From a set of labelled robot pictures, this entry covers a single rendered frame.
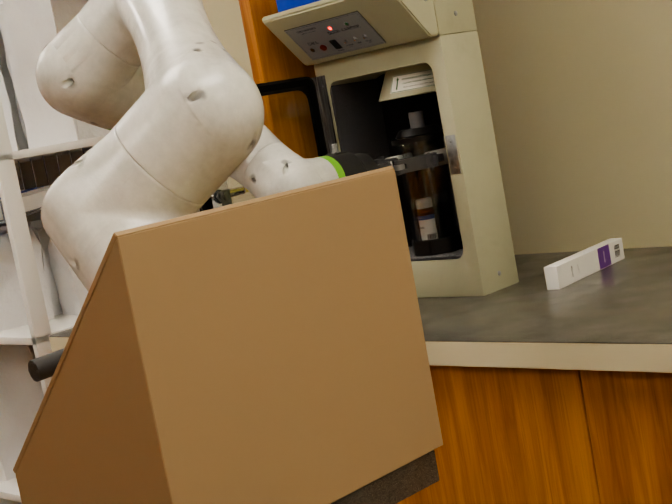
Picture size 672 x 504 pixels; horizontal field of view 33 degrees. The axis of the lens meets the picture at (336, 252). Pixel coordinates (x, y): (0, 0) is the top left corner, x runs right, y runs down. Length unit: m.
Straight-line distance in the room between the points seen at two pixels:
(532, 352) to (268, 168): 0.55
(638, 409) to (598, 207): 0.85
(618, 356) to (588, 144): 0.89
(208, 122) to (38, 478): 0.40
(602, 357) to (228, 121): 0.66
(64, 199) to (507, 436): 0.82
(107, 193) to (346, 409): 0.35
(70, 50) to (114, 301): 0.69
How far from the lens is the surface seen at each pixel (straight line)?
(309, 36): 2.16
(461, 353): 1.75
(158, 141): 1.22
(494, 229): 2.12
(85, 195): 1.26
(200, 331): 1.02
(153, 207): 1.24
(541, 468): 1.77
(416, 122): 2.18
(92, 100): 1.64
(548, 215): 2.49
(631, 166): 2.37
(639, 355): 1.58
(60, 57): 1.64
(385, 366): 1.18
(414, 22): 2.02
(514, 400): 1.75
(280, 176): 1.89
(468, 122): 2.08
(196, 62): 1.24
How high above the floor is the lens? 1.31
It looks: 7 degrees down
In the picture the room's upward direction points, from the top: 10 degrees counter-clockwise
